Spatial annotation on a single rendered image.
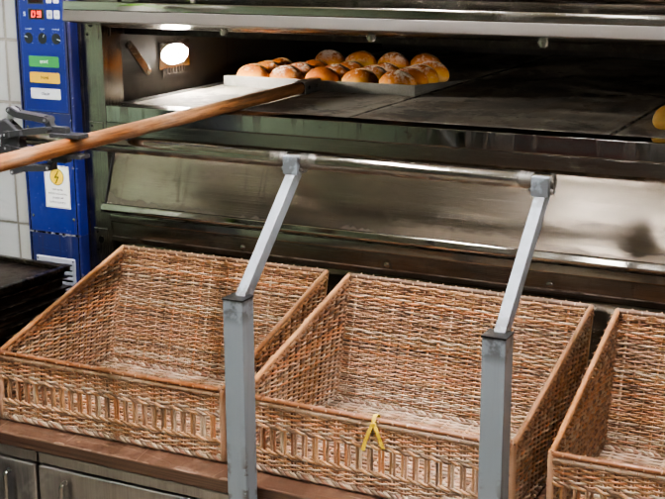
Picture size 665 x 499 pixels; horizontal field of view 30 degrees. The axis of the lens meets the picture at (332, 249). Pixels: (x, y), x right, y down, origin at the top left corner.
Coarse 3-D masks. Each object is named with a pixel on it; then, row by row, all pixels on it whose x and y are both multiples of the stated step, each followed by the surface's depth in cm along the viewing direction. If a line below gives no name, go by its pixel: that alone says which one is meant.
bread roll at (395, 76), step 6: (390, 72) 311; (396, 72) 310; (402, 72) 310; (384, 78) 311; (390, 78) 310; (396, 78) 309; (402, 78) 309; (408, 78) 309; (414, 78) 310; (408, 84) 309; (414, 84) 309
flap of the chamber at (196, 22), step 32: (256, 32) 274; (288, 32) 265; (320, 32) 258; (352, 32) 250; (384, 32) 243; (416, 32) 239; (448, 32) 236; (480, 32) 233; (512, 32) 230; (544, 32) 227; (576, 32) 225; (608, 32) 222; (640, 32) 220
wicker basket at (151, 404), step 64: (128, 256) 296; (192, 256) 288; (64, 320) 278; (128, 320) 294; (256, 320) 280; (0, 384) 260; (64, 384) 253; (128, 384) 246; (192, 384) 239; (192, 448) 242
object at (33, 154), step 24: (240, 96) 284; (264, 96) 292; (288, 96) 303; (144, 120) 251; (168, 120) 257; (192, 120) 265; (48, 144) 224; (72, 144) 229; (96, 144) 236; (0, 168) 212
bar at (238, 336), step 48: (144, 144) 245; (192, 144) 242; (288, 192) 229; (528, 192) 212; (528, 240) 206; (240, 288) 220; (240, 336) 218; (240, 384) 220; (240, 432) 222; (480, 432) 201; (240, 480) 225; (480, 480) 203
